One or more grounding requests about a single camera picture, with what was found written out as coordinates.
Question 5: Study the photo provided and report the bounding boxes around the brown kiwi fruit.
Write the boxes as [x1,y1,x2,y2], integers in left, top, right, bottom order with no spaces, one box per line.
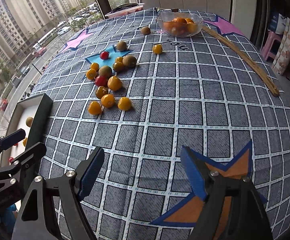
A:
[26,116,33,127]

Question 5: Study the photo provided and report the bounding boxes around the white tray with dark rim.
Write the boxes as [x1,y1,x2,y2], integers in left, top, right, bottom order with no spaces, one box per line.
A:
[0,93,53,166]

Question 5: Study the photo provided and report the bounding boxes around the red tomato in cluster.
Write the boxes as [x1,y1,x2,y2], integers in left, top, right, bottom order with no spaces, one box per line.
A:
[95,76,108,87]

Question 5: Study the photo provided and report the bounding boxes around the yellow tomato left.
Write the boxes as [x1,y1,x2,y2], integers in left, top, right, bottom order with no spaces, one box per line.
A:
[90,62,99,71]

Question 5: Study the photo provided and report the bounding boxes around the brown kiwi in cluster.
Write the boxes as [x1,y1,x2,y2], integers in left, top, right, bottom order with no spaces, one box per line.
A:
[98,66,112,79]

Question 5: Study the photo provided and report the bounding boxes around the long wooden stick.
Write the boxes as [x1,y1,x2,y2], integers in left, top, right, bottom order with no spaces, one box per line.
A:
[202,26,280,97]

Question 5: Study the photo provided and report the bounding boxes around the red tomato on blue star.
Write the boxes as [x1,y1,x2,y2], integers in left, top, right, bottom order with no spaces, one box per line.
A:
[99,50,109,60]

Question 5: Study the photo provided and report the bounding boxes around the checkered grey tablecloth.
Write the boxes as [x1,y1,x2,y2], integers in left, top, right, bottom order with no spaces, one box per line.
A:
[33,9,290,239]

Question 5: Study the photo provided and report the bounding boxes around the yellow tomato beside kiwi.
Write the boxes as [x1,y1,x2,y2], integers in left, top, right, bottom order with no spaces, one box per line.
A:
[112,61,125,73]

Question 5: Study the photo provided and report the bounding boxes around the large brown kiwi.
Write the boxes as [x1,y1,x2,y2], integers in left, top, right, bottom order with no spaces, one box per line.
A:
[122,55,137,68]

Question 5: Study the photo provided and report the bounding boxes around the kiwi on blue star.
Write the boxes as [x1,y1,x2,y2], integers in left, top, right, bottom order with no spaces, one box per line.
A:
[116,41,127,51]

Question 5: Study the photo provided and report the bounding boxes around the pink container with black item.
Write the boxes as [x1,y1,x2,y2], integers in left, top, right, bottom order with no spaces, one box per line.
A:
[105,3,144,18]

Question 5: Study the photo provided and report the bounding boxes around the lone yellow tomato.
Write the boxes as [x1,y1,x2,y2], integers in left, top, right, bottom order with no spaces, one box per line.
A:
[152,44,163,55]

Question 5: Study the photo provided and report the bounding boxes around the pink plastic stool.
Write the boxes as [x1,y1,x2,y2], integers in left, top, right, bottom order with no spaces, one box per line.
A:
[261,30,282,60]

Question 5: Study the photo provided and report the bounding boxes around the patterned rolled mat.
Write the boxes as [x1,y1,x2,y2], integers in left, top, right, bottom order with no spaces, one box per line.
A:
[272,19,290,77]

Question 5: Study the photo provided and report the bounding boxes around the kiwi near bowl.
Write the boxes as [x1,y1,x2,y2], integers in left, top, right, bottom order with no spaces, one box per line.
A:
[141,26,151,36]

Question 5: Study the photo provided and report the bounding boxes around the clear glass fruit bowl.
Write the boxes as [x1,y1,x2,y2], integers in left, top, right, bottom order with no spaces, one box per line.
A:
[156,10,204,37]

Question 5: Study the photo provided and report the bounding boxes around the orange tangerine in bowl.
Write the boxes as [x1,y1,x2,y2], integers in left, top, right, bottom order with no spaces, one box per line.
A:
[173,17,187,24]

